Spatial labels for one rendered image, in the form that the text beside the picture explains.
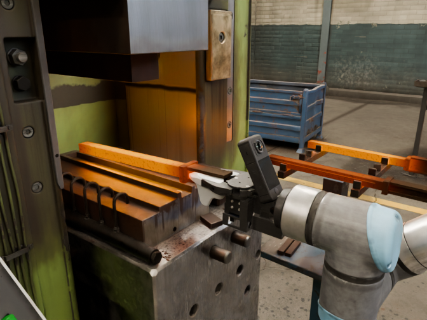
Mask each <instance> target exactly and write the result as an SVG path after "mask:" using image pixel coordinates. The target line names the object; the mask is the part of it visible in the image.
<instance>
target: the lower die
mask: <svg viewBox="0 0 427 320"><path fill-rule="evenodd" d="M75 152H79V151H78V150H72V151H69V152H65V153H62V154H60V161H61V167H62V173H63V172H66V171H68V172H70V173H72V175H73V177H74V178H75V177H83V178H84V179H85V180H86V183H88V182H91V181H95V182H97V183H98V184H99V187H100V189H101V188H102V187H105V186H110V187H111V188H112V189H113V191H114V196H115V195H116V194H117V193H119V192H126V193H127V194H128V196H129V203H128V204H126V198H125V196H124V195H121V196H119V197H118V198H117V200H116V212H117V219H118V227H119V231H121V232H122V233H124V234H126V235H128V236H130V237H132V238H134V239H137V240H139V241H142V242H143V243H146V244H148V245H150V246H155V245H157V244H158V243H160V242H162V241H164V240H165V239H167V238H168V237H170V236H172V235H174V234H175V233H177V232H178V231H180V230H182V229H183V228H185V227H187V226H188V225H190V224H192V223H193V222H195V221H197V220H198V219H200V216H201V215H205V214H207V213H209V206H205V205H203V204H202V203H201V201H200V197H199V193H198V188H197V185H196V184H195V183H192V182H187V183H183V184H186V185H189V186H192V193H190V194H188V195H186V196H184V197H182V195H181V192H180V191H177V190H174V189H171V188H168V187H164V186H162V185H158V184H155V183H152V182H148V181H146V180H142V179H139V178H136V177H133V176H130V175H126V174H124V173H120V172H117V171H114V170H110V169H108V168H104V167H101V166H98V165H96V164H92V163H88V162H86V161H82V160H79V159H76V158H73V157H70V156H66V155H68V154H72V153H75ZM79 153H82V152H79ZM82 154H85V153H82ZM86 155H88V156H92V157H96V158H99V159H103V160H105V161H109V162H112V163H116V164H119V165H122V166H126V167H129V168H132V169H135V170H139V171H143V172H145V173H149V174H152V175H156V176H158V177H162V178H166V179H169V180H173V181H175V182H179V183H180V180H179V177H175V176H172V175H167V174H164V173H160V172H157V171H152V170H147V169H144V168H139V167H137V166H132V165H129V164H125V163H120V162H117V161H112V160H109V159H104V158H101V157H97V156H93V155H89V154H86ZM63 180H64V188H63V189H62V197H63V202H64V206H65V207H66V208H68V209H70V210H71V209H72V202H71V193H70V188H69V186H70V182H71V178H70V176H69V175H64V176H63ZM83 188H84V187H83V181H82V180H80V179H78V180H76V181H75V182H74V183H73V191H74V200H75V206H76V209H77V212H78V213H79V214H82V215H85V204H84V199H83ZM97 194H98V193H97V189H96V186H95V185H94V184H91V185H89V186H88V187H87V190H86V196H87V202H88V212H89V214H90V218H91V219H92V220H95V221H97V222H98V221H99V214H98V202H97ZM100 199H101V206H102V218H103V220H104V224H105V225H106V226H108V227H110V228H112V229H113V228H114V216H113V209H112V200H113V199H114V197H111V192H110V190H108V189H107V190H104V191H103V192H102V193H101V196H100ZM174 227H176V228H177V229H176V231H175V232H174V231H173V228H174Z"/></svg>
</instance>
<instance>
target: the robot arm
mask: <svg viewBox="0 0 427 320"><path fill-rule="evenodd" d="M238 148H239V150H240V153H241V156H242V158H243V160H244V162H245V165H246V167H247V170H248V172H245V171H240V170H229V169H222V170H228V171H232V172H233V175H231V176H230V180H226V182H224V179H223V178H218V177H213V176H210V175H205V174H202V173H197V172H193V173H190V174H189V178H190V179H191V180H192V181H193V182H195V184H196V185H197V188H198V193H199V197H200V201H201V203H202V204H203V205H205V206H209V205H210V203H211V202H212V199H213V198H216V199H223V198H224V196H226V202H225V203H224V212H223V213H222V224H224V225H227V226H229V227H232V228H234V229H238V230H240V231H243V232H248V231H249V230H251V229H253V230H256V231H259V232H261V233H264V234H267V235H270V236H273V237H276V238H278V239H283V238H284V237H289V238H291V239H295V240H296V241H300V242H302V243H306V244H308V245H311V246H314V247H316V248H320V249H322V250H325V258H324V263H323V273H322V283H321V288H320V298H319V299H318V315H319V317H320V319H321V320H376V319H377V313H378V311H379V309H380V307H381V306H382V304H383V302H384V301H385V299H386V298H387V296H388V295H389V293H390V292H391V290H392V289H393V288H394V286H395V285H396V283H397V282H399V281H401V280H404V279H407V278H410V277H414V276H417V275H420V274H423V273H425V272H426V271H427V213H426V214H423V215H421V216H419V217H416V218H414V219H412V220H409V221H407V222H405V223H403V222H402V217H401V215H400V214H399V212H397V211H396V210H393V209H390V208H387V207H384V206H381V205H380V204H377V203H368V202H365V201H361V200H358V199H353V198H350V197H346V196H342V195H339V194H334V193H331V192H325V191H324V190H319V189H315V188H312V187H307V186H304V185H300V184H299V185H296V186H295V187H293V188H290V187H286V188H284V189H282V187H281V184H280V181H279V179H278V176H277V174H276V172H275V169H274V167H273V164H272V162H271V159H270V157H269V154H268V152H267V150H266V147H265V145H264V142H263V140H262V137H261V136H260V135H252V136H251V137H248V138H245V139H243V140H240V141H239V142H238ZM229 217H230V221H232V222H235V221H236V220H239V221H240V227H237V226H234V225H231V224H229V223H228V220H229ZM248 222H250V223H249V225H248Z"/></svg>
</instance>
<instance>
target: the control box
mask: <svg viewBox="0 0 427 320"><path fill-rule="evenodd" d="M10 314H13V315H14V316H15V317H16V319H17V320H46V318H45V317H44V316H43V314H42V313H41V311H40V310H39V309H38V307H37V306H36V304H35V303H34V302H33V301H32V299H31V298H30V296H29V295H28V294H27V292H26V291H25V290H24V288H23V287H22V285H21V284H20V283H19V282H18V280H17V279H16V277H15V276H14V275H13V273H12V272H11V271H10V270H9V268H8V266H7V265H6V264H5V263H4V261H3V260H2V258H1V257H0V320H2V318H3V317H5V316H7V315H10Z"/></svg>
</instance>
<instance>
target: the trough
mask: <svg viewBox="0 0 427 320"><path fill-rule="evenodd" d="M66 156H70V157H73V158H76V159H79V160H82V161H86V162H88V163H92V164H96V165H98V166H101V167H104V168H108V169H110V170H114V171H117V172H120V173H124V174H126V175H130V176H133V177H136V178H139V179H142V180H146V181H148V182H152V183H155V184H158V185H162V186H164V187H168V188H171V189H174V190H181V191H182V193H181V195H182V197H184V196H186V195H188V194H190V193H192V186H189V185H186V184H183V183H179V182H175V181H173V180H169V179H166V178H162V177H158V176H156V175H152V174H149V173H145V172H143V171H139V170H135V169H132V168H129V167H126V166H122V165H119V164H116V163H112V162H109V161H105V160H103V159H99V158H96V157H92V156H88V155H86V154H82V153H79V152H75V153H72V154H68V155H66Z"/></svg>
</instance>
